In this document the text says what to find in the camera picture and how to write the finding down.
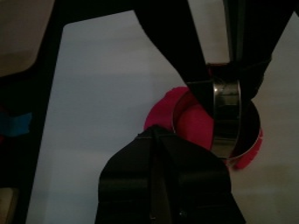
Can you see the beige box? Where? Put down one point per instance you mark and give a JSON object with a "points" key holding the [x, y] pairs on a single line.
{"points": [[22, 29]]}

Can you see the pink play dough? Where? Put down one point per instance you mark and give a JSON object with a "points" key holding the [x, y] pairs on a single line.
{"points": [[160, 113]]}

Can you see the blue tape piece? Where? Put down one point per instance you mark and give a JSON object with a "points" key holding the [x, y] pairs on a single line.
{"points": [[15, 124]]}

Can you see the white work mat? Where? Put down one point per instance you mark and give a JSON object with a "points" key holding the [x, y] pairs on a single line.
{"points": [[100, 96]]}

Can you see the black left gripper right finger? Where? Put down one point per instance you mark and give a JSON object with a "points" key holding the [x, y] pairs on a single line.
{"points": [[198, 186]]}

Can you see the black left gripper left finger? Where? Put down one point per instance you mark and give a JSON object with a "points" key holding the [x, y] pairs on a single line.
{"points": [[124, 180]]}

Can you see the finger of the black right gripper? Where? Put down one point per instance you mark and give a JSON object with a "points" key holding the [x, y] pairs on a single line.
{"points": [[253, 35], [179, 38]]}

